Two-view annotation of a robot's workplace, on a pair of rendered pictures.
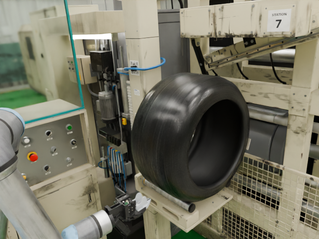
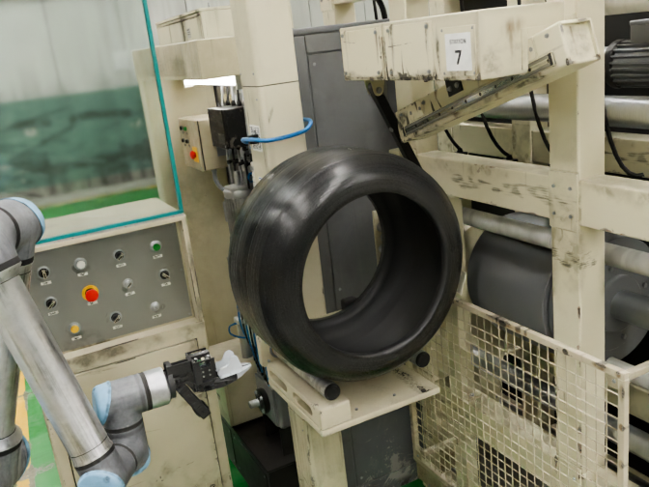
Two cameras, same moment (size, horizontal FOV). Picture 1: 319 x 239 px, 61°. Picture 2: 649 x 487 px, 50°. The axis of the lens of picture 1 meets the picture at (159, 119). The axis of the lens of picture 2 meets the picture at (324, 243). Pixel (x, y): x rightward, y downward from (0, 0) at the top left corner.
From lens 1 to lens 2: 0.75 m
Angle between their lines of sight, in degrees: 14
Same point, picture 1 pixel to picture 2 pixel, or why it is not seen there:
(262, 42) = (471, 88)
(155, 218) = (307, 430)
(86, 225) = (126, 383)
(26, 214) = (26, 337)
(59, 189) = (134, 358)
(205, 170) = (388, 334)
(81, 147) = (181, 286)
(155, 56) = (292, 117)
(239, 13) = (410, 38)
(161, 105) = (267, 200)
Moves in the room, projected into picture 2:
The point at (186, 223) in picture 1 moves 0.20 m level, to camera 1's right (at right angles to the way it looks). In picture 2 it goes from (320, 417) to (398, 418)
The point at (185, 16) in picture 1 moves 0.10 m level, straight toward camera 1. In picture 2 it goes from (347, 42) to (335, 44)
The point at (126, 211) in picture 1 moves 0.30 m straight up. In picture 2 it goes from (196, 373) to (175, 251)
